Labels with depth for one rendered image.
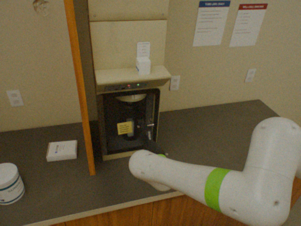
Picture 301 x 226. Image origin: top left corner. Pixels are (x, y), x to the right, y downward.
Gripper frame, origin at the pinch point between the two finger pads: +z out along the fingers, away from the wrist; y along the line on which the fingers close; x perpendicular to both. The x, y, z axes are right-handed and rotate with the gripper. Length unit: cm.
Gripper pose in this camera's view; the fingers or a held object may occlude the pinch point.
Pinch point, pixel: (141, 125)
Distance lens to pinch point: 124.3
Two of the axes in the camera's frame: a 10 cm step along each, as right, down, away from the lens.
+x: -9.6, 1.3, -2.5
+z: -2.8, -5.7, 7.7
